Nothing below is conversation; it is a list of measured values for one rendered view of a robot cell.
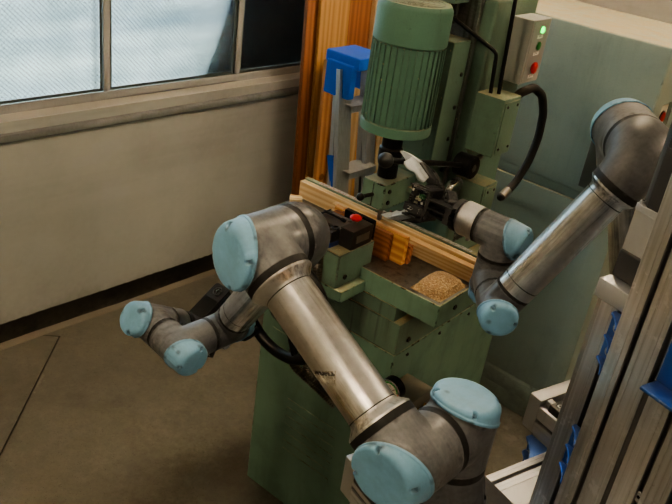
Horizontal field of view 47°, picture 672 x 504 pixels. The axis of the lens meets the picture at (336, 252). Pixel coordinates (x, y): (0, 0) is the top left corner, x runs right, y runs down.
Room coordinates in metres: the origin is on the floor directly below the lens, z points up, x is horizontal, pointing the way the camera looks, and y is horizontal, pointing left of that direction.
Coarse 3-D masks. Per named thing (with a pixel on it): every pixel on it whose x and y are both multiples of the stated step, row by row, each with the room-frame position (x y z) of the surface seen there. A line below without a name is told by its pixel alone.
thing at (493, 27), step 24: (504, 0) 1.95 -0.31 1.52; (528, 0) 2.04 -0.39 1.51; (480, 24) 1.94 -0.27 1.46; (504, 24) 1.96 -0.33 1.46; (480, 48) 1.93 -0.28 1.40; (504, 48) 1.99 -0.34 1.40; (480, 72) 1.92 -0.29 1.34; (456, 144) 1.94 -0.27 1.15; (480, 168) 2.00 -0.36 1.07; (456, 240) 1.97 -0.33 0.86
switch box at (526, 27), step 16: (528, 16) 2.00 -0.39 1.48; (544, 16) 2.04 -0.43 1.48; (512, 32) 1.99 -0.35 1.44; (528, 32) 1.96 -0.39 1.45; (544, 32) 2.01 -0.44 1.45; (512, 48) 1.98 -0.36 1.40; (528, 48) 1.96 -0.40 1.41; (512, 64) 1.97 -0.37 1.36; (528, 64) 1.97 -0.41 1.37; (512, 80) 1.97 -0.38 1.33; (528, 80) 1.99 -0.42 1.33
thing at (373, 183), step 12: (372, 180) 1.80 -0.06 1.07; (384, 180) 1.81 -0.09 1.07; (396, 180) 1.82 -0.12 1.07; (408, 180) 1.86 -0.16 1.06; (384, 192) 1.78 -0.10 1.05; (396, 192) 1.82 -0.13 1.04; (408, 192) 1.87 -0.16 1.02; (372, 204) 1.79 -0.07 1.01; (384, 204) 1.78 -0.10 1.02; (396, 204) 1.83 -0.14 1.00
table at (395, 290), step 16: (320, 208) 1.96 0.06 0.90; (368, 272) 1.64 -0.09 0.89; (384, 272) 1.64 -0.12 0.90; (400, 272) 1.66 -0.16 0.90; (416, 272) 1.67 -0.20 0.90; (432, 272) 1.68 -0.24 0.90; (336, 288) 1.59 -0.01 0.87; (352, 288) 1.60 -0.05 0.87; (368, 288) 1.64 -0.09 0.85; (384, 288) 1.61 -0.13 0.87; (400, 288) 1.59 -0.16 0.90; (464, 288) 1.62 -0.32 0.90; (400, 304) 1.58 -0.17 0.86; (416, 304) 1.56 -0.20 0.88; (432, 304) 1.53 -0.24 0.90; (448, 304) 1.55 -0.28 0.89; (464, 304) 1.62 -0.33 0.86; (432, 320) 1.53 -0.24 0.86
